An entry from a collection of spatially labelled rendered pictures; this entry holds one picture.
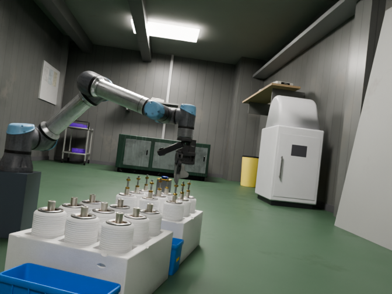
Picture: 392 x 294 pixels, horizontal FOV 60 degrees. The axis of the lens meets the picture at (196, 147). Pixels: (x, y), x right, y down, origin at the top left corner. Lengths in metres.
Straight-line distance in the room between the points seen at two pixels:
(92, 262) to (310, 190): 3.38
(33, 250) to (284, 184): 3.25
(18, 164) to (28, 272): 0.76
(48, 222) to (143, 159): 5.17
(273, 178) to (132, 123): 4.71
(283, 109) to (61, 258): 3.45
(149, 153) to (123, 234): 5.25
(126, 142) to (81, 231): 5.24
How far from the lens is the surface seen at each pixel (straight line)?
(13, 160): 1.77
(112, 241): 1.01
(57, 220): 1.13
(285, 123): 4.10
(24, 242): 1.14
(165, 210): 1.53
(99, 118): 8.10
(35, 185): 1.85
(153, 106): 1.41
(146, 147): 6.22
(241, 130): 7.46
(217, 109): 8.08
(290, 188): 4.05
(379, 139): 3.02
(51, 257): 1.09
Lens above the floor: 0.48
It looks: 1 degrees up
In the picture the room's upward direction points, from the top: 7 degrees clockwise
